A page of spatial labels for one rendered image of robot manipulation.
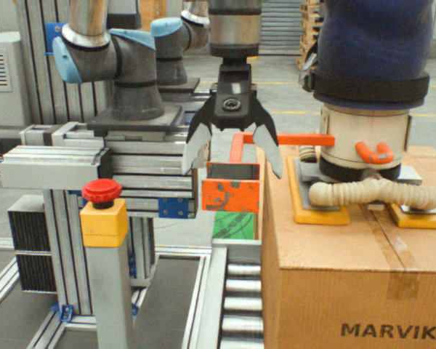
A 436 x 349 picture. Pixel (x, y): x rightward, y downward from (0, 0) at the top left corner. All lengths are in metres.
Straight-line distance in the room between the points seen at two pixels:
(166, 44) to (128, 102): 0.51
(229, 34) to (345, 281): 0.43
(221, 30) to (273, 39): 10.26
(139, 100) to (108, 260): 0.53
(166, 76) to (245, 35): 1.11
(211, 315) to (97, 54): 0.71
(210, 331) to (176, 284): 0.86
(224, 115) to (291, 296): 0.35
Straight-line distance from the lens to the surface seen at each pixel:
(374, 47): 0.90
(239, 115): 0.60
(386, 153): 0.90
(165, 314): 1.88
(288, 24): 10.91
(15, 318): 2.00
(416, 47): 0.93
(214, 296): 1.31
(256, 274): 1.51
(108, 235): 0.86
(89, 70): 1.22
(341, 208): 0.94
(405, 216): 0.95
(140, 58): 1.27
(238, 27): 0.66
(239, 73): 0.66
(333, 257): 0.82
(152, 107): 1.30
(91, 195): 0.84
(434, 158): 2.71
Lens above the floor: 1.36
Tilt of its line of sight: 21 degrees down
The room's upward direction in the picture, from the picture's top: straight up
